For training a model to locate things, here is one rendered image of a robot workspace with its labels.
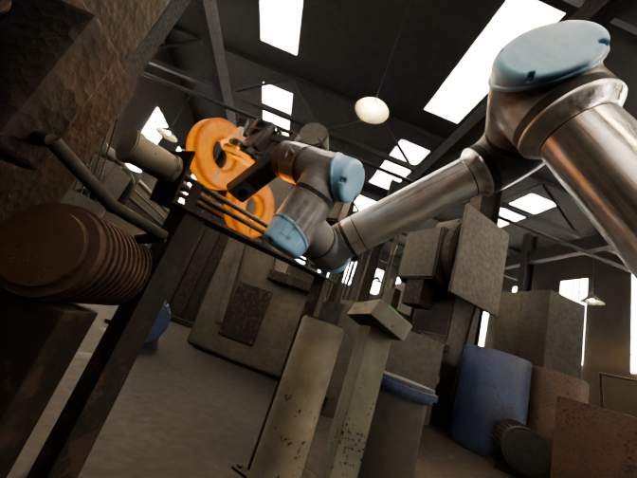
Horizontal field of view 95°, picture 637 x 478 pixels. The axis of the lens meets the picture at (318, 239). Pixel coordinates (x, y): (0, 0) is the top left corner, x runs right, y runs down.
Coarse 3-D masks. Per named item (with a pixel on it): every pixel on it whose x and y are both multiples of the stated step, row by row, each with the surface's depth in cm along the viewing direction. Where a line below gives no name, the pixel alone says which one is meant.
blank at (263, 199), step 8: (264, 192) 77; (232, 200) 69; (256, 200) 78; (264, 200) 78; (272, 200) 80; (256, 208) 79; (264, 208) 78; (272, 208) 81; (256, 216) 78; (264, 216) 79; (232, 224) 70; (240, 224) 71; (256, 224) 76; (248, 232) 74; (256, 232) 77
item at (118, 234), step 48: (0, 240) 35; (48, 240) 36; (96, 240) 38; (0, 288) 37; (48, 288) 36; (96, 288) 41; (0, 336) 35; (48, 336) 36; (0, 384) 34; (48, 384) 39; (0, 432) 34
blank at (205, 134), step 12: (204, 120) 61; (216, 120) 62; (192, 132) 60; (204, 132) 60; (216, 132) 63; (228, 132) 65; (192, 144) 59; (204, 144) 60; (204, 156) 60; (228, 156) 69; (192, 168) 61; (204, 168) 61; (216, 168) 64; (228, 168) 67; (240, 168) 70; (204, 180) 62; (216, 180) 64; (228, 180) 67
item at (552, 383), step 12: (540, 372) 273; (552, 372) 268; (540, 384) 269; (552, 384) 265; (564, 384) 262; (576, 384) 261; (588, 384) 266; (540, 396) 265; (552, 396) 261; (564, 396) 258; (576, 396) 258; (588, 396) 264; (528, 408) 269; (540, 408) 262; (552, 408) 258; (528, 420) 265; (540, 420) 259; (552, 420) 255; (540, 432) 255; (552, 444) 249
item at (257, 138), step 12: (264, 120) 59; (252, 132) 60; (264, 132) 57; (276, 132) 59; (252, 144) 57; (264, 144) 58; (276, 144) 58; (252, 156) 57; (276, 156) 53; (276, 168) 54
